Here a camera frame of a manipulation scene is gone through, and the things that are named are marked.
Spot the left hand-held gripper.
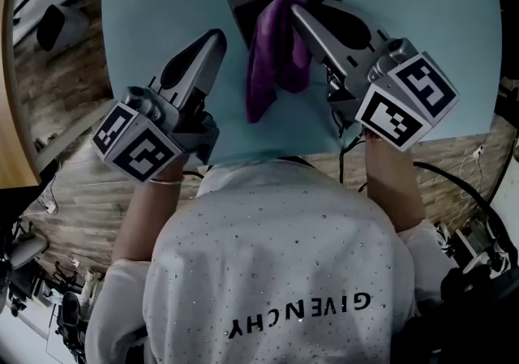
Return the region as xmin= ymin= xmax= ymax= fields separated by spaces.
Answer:
xmin=91 ymin=28 xmax=228 ymax=185

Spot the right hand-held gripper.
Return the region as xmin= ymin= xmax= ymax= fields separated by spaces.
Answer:
xmin=290 ymin=1 xmax=461 ymax=152

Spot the purple cloth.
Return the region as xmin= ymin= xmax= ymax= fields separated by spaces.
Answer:
xmin=245 ymin=0 xmax=314 ymax=124

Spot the person's left forearm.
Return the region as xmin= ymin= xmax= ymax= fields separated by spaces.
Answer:
xmin=110 ymin=153 xmax=187 ymax=263

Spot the person's right forearm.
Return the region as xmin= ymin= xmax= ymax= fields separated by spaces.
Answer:
xmin=362 ymin=130 xmax=427 ymax=234

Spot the grey and black speaker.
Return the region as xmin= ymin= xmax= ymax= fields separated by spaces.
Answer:
xmin=35 ymin=3 xmax=91 ymax=54

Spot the white studded shirt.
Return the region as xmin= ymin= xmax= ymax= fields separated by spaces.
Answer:
xmin=84 ymin=158 xmax=460 ymax=364

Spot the grey equipment box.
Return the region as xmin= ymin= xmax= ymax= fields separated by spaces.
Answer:
xmin=435 ymin=216 xmax=513 ymax=275

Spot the grey chair seat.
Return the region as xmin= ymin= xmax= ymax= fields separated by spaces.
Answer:
xmin=8 ymin=232 xmax=50 ymax=271

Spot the black office chair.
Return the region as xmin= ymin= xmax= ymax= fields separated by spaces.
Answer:
xmin=51 ymin=290 xmax=89 ymax=358

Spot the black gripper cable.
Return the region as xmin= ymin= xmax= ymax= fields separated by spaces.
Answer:
xmin=327 ymin=70 xmax=368 ymax=193

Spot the thin gold bracelet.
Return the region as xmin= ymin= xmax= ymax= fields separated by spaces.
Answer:
xmin=148 ymin=174 xmax=186 ymax=186

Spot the thin white cable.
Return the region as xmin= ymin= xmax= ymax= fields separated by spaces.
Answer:
xmin=456 ymin=143 xmax=488 ymax=203
xmin=23 ymin=186 xmax=58 ymax=218

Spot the thick black floor cable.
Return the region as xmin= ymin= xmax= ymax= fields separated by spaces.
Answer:
xmin=412 ymin=161 xmax=518 ymax=262

